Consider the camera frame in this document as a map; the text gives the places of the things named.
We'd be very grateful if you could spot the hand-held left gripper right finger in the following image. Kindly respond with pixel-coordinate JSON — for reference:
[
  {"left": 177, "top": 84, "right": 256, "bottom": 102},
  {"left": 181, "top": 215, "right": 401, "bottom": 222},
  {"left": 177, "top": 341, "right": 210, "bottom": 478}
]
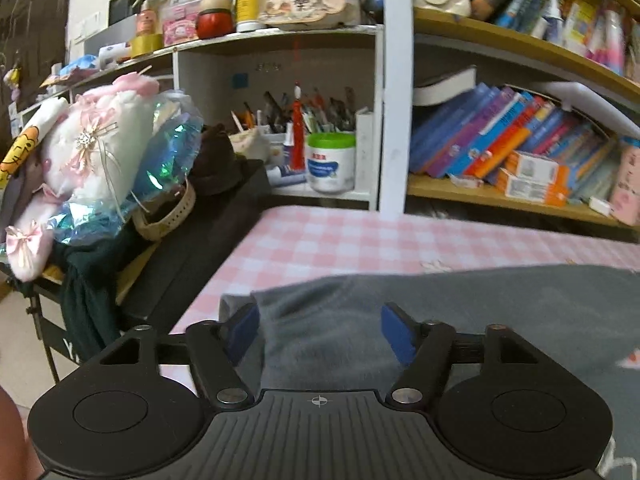
[{"left": 381, "top": 302, "right": 550, "bottom": 406}]

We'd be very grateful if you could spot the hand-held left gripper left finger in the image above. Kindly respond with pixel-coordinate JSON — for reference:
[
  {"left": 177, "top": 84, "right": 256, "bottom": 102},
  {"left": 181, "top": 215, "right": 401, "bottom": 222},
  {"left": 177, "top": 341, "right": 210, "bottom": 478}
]
[{"left": 92, "top": 302, "right": 261, "bottom": 407}]

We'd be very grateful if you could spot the grey sweater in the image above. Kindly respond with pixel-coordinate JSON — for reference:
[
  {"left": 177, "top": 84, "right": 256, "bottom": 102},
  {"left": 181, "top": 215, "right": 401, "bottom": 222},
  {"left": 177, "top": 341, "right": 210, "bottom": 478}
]
[{"left": 220, "top": 264, "right": 640, "bottom": 480}]

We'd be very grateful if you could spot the black box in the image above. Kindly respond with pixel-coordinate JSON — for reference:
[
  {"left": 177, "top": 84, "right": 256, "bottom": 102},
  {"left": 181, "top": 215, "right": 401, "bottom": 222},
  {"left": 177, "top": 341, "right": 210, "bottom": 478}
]
[{"left": 120, "top": 159, "right": 271, "bottom": 341}]

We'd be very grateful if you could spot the pink checked table mat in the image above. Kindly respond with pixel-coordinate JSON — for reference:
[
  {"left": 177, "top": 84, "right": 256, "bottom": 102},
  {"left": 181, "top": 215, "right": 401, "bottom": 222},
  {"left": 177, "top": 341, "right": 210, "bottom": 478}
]
[{"left": 167, "top": 205, "right": 640, "bottom": 396}]

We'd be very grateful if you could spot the beige watch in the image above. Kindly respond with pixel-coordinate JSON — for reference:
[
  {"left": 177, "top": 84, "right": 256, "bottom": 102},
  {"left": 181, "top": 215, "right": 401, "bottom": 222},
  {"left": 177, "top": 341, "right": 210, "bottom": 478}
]
[{"left": 131, "top": 180, "right": 197, "bottom": 241}]

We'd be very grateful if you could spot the wooden bookshelf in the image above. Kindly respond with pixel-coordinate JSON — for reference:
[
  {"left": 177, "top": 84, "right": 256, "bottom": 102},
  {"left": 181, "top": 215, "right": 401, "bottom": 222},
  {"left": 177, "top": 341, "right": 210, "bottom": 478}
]
[{"left": 380, "top": 0, "right": 640, "bottom": 231}]

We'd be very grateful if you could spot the dark green cloth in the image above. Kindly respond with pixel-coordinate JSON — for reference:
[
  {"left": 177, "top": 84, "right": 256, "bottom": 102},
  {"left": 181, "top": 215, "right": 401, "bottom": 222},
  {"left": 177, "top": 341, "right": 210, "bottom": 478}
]
[{"left": 60, "top": 247, "right": 123, "bottom": 356}]

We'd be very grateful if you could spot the green-lid white jar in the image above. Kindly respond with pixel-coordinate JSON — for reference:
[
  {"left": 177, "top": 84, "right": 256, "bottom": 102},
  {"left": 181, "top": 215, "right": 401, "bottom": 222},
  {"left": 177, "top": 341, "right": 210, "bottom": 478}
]
[{"left": 306, "top": 131, "right": 357, "bottom": 195}]

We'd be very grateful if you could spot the beige cloth pouch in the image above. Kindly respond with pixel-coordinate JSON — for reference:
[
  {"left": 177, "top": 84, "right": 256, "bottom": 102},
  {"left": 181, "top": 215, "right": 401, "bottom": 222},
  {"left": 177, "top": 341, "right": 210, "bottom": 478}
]
[{"left": 227, "top": 127, "right": 271, "bottom": 161}]

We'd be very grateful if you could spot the red tassel charm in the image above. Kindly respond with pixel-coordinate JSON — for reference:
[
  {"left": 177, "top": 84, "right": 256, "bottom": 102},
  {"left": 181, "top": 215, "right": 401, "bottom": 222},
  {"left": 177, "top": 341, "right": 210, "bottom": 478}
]
[{"left": 291, "top": 80, "right": 307, "bottom": 171}]

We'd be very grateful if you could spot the black metal stand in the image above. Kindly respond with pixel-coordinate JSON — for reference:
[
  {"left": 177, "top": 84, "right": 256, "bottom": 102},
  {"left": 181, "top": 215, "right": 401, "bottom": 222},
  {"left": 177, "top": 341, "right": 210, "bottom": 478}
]
[{"left": 0, "top": 260, "right": 66, "bottom": 386}]

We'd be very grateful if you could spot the row of leaning blue books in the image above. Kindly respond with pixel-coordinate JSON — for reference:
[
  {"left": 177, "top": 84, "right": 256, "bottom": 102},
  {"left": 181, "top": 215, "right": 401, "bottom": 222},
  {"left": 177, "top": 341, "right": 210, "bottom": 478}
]
[{"left": 410, "top": 82, "right": 621, "bottom": 201}]

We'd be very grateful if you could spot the white pink wrapped bouquet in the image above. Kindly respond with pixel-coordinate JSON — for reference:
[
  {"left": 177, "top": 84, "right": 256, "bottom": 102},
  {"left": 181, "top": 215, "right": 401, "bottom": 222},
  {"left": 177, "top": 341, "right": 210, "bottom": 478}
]
[{"left": 5, "top": 72, "right": 203, "bottom": 281}]

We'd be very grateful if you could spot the bunch of pencils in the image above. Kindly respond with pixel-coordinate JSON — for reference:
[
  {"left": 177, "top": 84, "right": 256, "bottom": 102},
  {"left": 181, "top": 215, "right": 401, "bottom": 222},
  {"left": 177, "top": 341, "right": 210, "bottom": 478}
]
[{"left": 230, "top": 87, "right": 371, "bottom": 136}]

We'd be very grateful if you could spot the white cubby shelf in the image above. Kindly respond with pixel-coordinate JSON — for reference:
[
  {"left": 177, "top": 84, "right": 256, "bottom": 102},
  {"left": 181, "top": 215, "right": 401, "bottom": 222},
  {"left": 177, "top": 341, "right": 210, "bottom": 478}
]
[{"left": 15, "top": 22, "right": 386, "bottom": 213}]

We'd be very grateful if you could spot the thick white-paged book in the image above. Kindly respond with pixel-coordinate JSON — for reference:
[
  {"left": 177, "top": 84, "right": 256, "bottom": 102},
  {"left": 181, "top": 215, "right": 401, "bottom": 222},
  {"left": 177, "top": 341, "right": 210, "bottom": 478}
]
[{"left": 412, "top": 66, "right": 478, "bottom": 107}]

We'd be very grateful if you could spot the person's leg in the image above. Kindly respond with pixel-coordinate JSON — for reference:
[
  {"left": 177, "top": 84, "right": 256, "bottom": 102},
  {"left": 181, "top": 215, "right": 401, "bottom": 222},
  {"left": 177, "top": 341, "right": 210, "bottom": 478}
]
[{"left": 0, "top": 385, "right": 41, "bottom": 480}]

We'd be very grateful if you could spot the pink printed canister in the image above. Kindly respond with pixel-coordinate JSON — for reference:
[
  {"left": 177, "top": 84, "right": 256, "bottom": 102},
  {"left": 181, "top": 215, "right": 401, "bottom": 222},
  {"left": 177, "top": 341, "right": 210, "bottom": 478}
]
[{"left": 610, "top": 137, "right": 640, "bottom": 226}]

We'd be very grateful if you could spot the yellow cartoon cloth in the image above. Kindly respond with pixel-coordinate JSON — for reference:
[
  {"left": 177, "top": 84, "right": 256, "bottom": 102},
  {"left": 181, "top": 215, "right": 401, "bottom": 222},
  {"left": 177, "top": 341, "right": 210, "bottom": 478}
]
[{"left": 0, "top": 125, "right": 41, "bottom": 191}]

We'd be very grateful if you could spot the yellow tape roll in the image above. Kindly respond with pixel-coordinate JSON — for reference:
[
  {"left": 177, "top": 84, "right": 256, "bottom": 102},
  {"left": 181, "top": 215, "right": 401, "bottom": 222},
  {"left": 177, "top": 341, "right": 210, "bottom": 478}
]
[{"left": 130, "top": 34, "right": 165, "bottom": 58}]

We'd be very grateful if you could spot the red round doll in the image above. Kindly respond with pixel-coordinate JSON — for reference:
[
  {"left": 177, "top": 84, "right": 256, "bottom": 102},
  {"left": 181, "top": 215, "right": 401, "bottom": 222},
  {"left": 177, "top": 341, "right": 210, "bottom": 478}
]
[{"left": 196, "top": 0, "right": 235, "bottom": 40}]

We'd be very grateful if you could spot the pink small box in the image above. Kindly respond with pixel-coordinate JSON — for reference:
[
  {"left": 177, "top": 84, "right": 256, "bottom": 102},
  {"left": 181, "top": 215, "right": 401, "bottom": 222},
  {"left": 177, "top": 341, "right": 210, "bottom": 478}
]
[{"left": 162, "top": 2, "right": 201, "bottom": 48}]

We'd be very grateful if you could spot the pink spray bottle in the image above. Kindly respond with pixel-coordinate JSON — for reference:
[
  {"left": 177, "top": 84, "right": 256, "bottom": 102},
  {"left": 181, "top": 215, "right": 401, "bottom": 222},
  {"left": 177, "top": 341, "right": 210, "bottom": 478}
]
[{"left": 136, "top": 0, "right": 163, "bottom": 38}]

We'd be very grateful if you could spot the yellow-label white bottle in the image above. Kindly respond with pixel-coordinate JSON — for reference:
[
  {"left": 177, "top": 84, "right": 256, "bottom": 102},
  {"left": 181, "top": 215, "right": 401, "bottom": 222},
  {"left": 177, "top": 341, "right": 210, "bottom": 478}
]
[{"left": 235, "top": 0, "right": 266, "bottom": 32}]

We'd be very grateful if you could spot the white blue spray bottle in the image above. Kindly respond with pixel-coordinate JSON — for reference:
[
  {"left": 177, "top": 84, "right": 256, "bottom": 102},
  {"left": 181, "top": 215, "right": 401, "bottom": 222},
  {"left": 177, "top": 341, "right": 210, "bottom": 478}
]
[{"left": 542, "top": 0, "right": 563, "bottom": 41}]

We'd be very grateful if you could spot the pink white gradient bottle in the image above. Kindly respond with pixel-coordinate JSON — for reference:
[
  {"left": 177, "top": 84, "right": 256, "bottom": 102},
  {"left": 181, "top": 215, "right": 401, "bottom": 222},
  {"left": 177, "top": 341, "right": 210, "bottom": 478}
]
[{"left": 595, "top": 10, "right": 626, "bottom": 73}]

